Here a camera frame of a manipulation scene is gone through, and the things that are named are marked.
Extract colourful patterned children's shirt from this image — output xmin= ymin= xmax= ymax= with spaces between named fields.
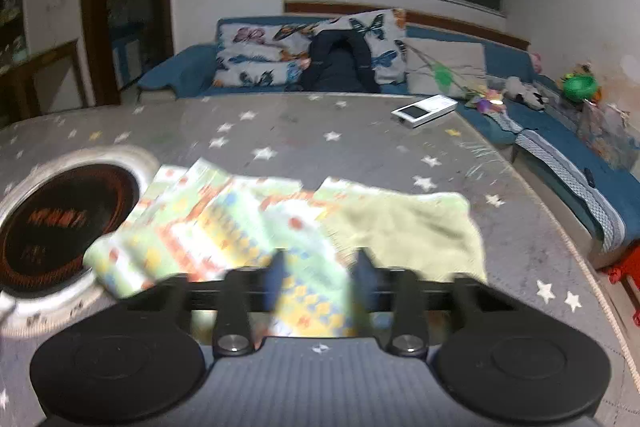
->
xmin=84 ymin=160 xmax=486 ymax=337

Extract white rectangular device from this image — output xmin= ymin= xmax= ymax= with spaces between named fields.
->
xmin=392 ymin=94 xmax=458 ymax=129

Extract dark navy backpack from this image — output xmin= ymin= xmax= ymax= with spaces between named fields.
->
xmin=298 ymin=30 xmax=381 ymax=94

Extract beige cushion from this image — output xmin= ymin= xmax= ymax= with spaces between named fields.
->
xmin=405 ymin=38 xmax=487 ymax=100

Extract butterfly print pillow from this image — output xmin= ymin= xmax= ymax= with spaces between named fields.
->
xmin=213 ymin=9 xmax=407 ymax=88

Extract round black induction cooker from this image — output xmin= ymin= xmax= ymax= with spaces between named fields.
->
xmin=1 ymin=145 xmax=160 ymax=338

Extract black white plush toy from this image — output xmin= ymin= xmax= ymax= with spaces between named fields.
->
xmin=504 ymin=76 xmax=548 ymax=112

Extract blue sofa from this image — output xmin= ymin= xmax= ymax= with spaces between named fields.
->
xmin=139 ymin=16 xmax=639 ymax=254

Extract red plastic stool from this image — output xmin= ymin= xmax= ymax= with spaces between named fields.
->
xmin=606 ymin=241 xmax=640 ymax=327

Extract green round toy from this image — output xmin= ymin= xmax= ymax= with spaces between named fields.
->
xmin=562 ymin=74 xmax=599 ymax=103

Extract dark wooden side table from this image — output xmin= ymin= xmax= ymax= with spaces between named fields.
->
xmin=0 ymin=38 xmax=87 ymax=128

